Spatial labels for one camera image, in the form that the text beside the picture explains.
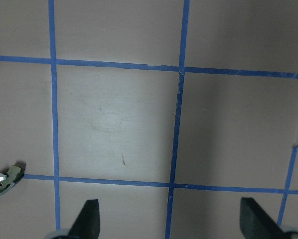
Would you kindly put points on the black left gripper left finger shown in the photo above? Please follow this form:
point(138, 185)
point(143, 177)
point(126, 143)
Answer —
point(87, 224)

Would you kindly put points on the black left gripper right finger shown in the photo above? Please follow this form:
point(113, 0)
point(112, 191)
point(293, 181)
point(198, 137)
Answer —
point(255, 223)

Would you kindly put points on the olive curved brake shoe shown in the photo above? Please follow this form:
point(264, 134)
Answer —
point(11, 176)

